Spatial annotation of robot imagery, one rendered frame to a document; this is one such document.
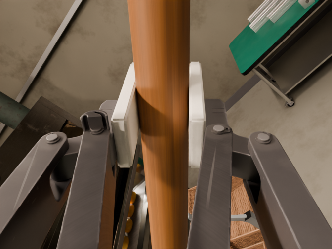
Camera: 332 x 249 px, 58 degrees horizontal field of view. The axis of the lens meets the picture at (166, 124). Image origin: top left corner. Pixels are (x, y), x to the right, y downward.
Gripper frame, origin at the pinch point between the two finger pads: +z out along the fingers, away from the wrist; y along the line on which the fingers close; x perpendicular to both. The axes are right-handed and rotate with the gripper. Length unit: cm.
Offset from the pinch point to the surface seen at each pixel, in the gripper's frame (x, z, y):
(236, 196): -160, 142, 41
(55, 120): -92, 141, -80
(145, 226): -143, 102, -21
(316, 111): -146, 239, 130
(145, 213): -143, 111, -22
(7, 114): -173, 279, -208
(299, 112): -156, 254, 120
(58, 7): -70, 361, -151
